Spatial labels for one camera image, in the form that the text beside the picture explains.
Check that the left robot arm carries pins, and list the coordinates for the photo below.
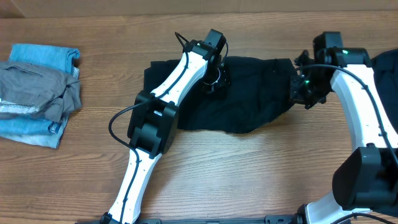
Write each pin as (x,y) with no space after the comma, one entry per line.
(154,118)

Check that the folded grey shorts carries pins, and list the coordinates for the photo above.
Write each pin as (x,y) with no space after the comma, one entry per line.
(37,92)

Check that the dark navy garment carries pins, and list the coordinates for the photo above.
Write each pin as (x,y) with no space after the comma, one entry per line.
(385,78)

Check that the black shorts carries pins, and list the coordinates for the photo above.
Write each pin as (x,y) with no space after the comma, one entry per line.
(257,95)

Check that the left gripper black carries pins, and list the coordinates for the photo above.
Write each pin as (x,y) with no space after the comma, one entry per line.
(222,86)

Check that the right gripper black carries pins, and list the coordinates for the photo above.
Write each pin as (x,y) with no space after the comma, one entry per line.
(301,92)

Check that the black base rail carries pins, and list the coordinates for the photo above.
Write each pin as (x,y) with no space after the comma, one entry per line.
(268,219)

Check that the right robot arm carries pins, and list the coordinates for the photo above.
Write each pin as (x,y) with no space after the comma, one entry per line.
(367,180)

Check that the folded blue jeans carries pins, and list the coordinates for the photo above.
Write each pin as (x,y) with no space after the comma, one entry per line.
(40,132)

